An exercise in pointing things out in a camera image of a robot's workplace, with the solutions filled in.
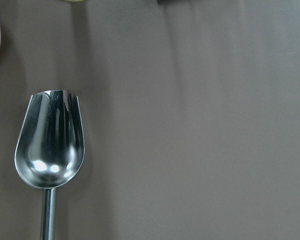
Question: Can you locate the steel ice scoop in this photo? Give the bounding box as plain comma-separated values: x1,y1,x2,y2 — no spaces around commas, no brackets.
14,90,85,240

